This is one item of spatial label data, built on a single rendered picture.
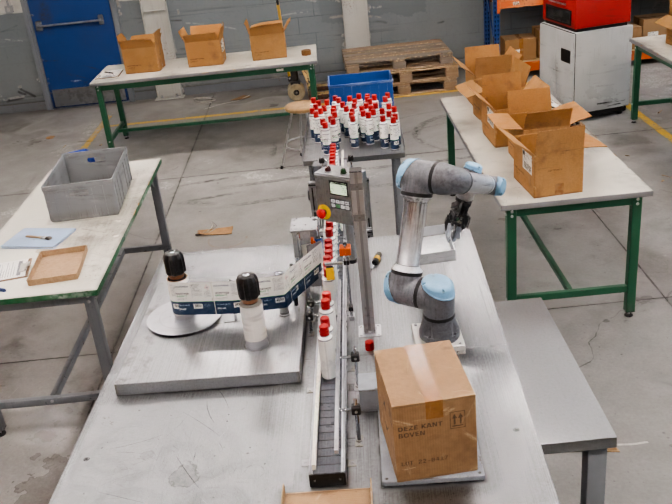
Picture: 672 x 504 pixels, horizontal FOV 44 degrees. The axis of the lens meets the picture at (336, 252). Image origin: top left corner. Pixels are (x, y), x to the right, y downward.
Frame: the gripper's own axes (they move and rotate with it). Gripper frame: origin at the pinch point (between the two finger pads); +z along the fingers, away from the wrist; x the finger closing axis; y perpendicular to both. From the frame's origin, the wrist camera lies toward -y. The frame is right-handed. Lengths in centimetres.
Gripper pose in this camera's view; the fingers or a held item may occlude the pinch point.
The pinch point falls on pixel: (450, 239)
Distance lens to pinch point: 358.3
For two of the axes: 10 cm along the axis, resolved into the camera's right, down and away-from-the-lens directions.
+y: 0.9, 4.2, -9.1
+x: 9.7, 1.6, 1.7
